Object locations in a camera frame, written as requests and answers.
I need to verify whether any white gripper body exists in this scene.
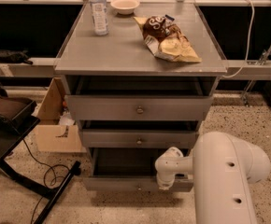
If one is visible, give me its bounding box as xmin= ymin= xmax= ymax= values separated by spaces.
xmin=154 ymin=147 xmax=193 ymax=190

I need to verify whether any grey bottom drawer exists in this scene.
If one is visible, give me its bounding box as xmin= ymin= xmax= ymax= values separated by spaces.
xmin=82 ymin=147 xmax=195 ymax=193

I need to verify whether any grey drawer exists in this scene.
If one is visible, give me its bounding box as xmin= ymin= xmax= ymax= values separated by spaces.
xmin=82 ymin=147 xmax=195 ymax=193
xmin=79 ymin=130 xmax=198 ymax=148
xmin=65 ymin=95 xmax=213 ymax=121

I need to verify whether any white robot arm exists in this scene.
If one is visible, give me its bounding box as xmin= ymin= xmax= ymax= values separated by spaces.
xmin=155 ymin=132 xmax=271 ymax=224

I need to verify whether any grey drawer cabinet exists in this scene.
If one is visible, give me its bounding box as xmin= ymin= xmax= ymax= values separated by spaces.
xmin=53 ymin=1 xmax=229 ymax=173

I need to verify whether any grey middle drawer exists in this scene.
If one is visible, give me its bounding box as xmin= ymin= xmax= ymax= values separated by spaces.
xmin=79 ymin=130 xmax=198 ymax=148

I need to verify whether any grey top drawer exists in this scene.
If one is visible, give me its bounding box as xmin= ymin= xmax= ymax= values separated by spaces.
xmin=65 ymin=95 xmax=213 ymax=121

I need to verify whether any brown yellow chip bag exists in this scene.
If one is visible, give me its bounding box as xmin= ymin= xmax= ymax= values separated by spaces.
xmin=134 ymin=15 xmax=202 ymax=63

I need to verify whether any cardboard box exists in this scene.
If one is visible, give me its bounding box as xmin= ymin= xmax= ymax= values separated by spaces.
xmin=35 ymin=77 xmax=86 ymax=153

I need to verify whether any metal railing beam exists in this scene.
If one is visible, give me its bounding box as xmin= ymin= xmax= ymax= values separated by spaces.
xmin=0 ymin=58 xmax=271 ymax=80

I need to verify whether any white paper bowl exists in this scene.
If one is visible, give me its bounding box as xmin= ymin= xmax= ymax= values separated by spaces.
xmin=110 ymin=0 xmax=140 ymax=15

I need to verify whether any black rolling stand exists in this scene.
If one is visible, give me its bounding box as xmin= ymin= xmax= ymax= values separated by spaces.
xmin=0 ymin=63 xmax=82 ymax=224

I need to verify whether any clear plastic water bottle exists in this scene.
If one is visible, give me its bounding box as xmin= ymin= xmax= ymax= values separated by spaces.
xmin=89 ymin=0 xmax=109 ymax=35

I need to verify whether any brown bag on stand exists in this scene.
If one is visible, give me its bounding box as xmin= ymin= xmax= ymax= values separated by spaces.
xmin=0 ymin=88 xmax=36 ymax=127

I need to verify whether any black cloth on beam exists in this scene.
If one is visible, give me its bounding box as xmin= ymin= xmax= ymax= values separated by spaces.
xmin=0 ymin=49 xmax=33 ymax=64

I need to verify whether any black floor cable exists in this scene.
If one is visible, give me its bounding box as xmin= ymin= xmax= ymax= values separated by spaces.
xmin=22 ymin=138 xmax=72 ymax=224

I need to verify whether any white hanging cable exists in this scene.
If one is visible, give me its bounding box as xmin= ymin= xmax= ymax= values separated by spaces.
xmin=221 ymin=0 xmax=256 ymax=79

